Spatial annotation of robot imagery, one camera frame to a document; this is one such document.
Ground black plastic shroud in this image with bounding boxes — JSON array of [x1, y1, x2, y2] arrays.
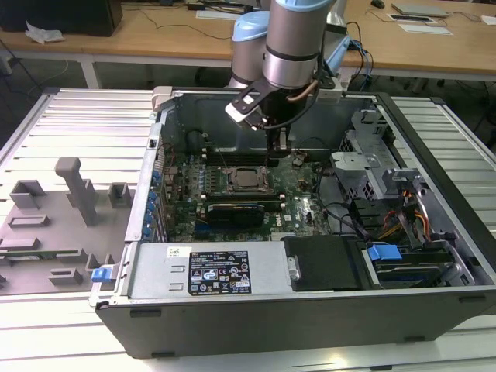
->
[[281, 234, 365, 292]]

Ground wooden desk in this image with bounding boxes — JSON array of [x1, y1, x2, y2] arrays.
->
[[0, 0, 496, 82]]

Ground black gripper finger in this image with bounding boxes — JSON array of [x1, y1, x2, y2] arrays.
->
[[267, 127, 280, 160], [277, 126, 291, 160]]

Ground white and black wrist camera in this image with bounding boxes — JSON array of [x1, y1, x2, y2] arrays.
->
[[225, 91, 268, 132]]

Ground silver power supply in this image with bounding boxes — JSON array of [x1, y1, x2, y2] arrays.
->
[[122, 242, 292, 300]]

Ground silver perforated drive cage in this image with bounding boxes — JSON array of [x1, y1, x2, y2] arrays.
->
[[330, 108, 392, 202]]

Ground silver laptop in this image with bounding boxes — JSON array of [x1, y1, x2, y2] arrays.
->
[[390, 2, 451, 19]]

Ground black graphics card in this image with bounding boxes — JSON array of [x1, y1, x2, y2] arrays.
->
[[207, 202, 267, 229]]

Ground grey parts rack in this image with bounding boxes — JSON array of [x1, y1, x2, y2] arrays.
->
[[0, 157, 135, 298]]

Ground crumpled white paper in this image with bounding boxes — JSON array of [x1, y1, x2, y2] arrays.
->
[[25, 19, 66, 43]]

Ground green RAM stick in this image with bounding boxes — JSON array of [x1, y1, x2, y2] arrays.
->
[[0, 250, 81, 261]]

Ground white paper with black print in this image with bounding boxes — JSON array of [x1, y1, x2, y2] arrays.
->
[[387, 13, 436, 23]]

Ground hard disk in blue carrier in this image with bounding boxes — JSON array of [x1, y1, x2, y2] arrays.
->
[[367, 243, 456, 288]]

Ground black printed label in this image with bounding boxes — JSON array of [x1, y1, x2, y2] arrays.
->
[[188, 250, 253, 295]]

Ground black and grey PC case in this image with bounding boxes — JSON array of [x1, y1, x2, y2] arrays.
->
[[88, 87, 496, 360]]

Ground CPU socket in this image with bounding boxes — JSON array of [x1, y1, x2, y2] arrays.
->
[[222, 165, 274, 195]]

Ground black RAM slot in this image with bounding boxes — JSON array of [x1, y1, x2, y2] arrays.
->
[[203, 197, 286, 205], [205, 153, 268, 160], [203, 191, 286, 201], [206, 157, 269, 165]]

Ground green motherboard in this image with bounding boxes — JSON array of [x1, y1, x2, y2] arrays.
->
[[160, 149, 334, 243]]

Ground black box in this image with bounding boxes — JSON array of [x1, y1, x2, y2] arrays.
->
[[0, 0, 124, 38]]

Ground orange yellow power wires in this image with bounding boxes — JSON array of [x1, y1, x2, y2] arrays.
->
[[377, 188, 433, 243]]

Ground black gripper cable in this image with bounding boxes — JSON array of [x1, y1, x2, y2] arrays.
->
[[267, 50, 325, 129]]

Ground silver shroud latch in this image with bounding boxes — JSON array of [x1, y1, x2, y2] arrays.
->
[[286, 255, 301, 281]]

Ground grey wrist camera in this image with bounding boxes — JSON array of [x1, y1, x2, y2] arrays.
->
[[315, 79, 346, 105]]

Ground blue cable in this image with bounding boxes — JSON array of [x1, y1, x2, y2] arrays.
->
[[358, 36, 375, 94]]

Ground grey case latch handle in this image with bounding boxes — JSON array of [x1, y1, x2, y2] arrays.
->
[[151, 85, 174, 114]]

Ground metal socket cover frame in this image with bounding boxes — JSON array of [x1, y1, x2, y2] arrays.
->
[[228, 167, 269, 194]]

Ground thick black cable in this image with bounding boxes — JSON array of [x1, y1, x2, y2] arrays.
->
[[316, 164, 369, 237]]

